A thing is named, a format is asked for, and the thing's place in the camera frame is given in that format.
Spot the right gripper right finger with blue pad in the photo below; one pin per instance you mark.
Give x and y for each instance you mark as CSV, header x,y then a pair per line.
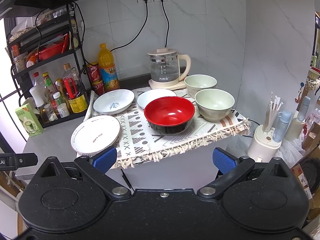
x,y
233,170

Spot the white flat plate stack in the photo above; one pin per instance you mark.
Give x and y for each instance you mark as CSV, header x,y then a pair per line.
x,y
95,134

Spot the black metal kitchen rack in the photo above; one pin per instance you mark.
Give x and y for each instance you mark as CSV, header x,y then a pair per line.
x,y
52,40

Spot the white cap seasoning jar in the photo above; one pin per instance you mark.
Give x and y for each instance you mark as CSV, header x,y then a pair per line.
x,y
63,110

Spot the red drink can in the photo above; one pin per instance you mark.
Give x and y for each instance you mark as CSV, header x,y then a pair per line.
x,y
95,78

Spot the white plate blue fish drawing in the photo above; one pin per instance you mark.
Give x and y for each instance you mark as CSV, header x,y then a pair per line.
x,y
114,102

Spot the patterned fringed table cloth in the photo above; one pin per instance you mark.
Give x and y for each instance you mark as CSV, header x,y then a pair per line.
x,y
138,143

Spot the orange juice bottle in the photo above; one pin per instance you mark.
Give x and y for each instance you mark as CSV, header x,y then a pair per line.
x,y
107,68

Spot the cream kettle base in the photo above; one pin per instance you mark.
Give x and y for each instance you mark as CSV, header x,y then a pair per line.
x,y
166,85

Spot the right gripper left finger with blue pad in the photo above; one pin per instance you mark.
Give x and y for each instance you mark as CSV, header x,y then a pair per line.
x,y
95,168

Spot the green white carton box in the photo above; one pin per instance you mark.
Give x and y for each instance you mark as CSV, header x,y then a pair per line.
x,y
29,120

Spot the green bowl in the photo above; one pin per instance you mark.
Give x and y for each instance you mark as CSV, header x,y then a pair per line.
x,y
214,104
197,82

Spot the white bakery plate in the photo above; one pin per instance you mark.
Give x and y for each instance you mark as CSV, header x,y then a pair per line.
x,y
145,98

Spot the green bowl front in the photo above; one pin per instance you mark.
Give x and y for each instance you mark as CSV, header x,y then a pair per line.
x,y
214,104

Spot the blue thermos bottle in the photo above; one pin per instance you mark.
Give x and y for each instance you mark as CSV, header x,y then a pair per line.
x,y
283,122

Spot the red and black bowl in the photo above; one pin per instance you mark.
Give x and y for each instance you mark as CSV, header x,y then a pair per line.
x,y
169,115

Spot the soy sauce bottle yellow label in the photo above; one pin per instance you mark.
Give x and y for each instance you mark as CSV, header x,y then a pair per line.
x,y
79,104

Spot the glass electric kettle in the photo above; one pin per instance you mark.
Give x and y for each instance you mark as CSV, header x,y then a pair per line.
x,y
165,65

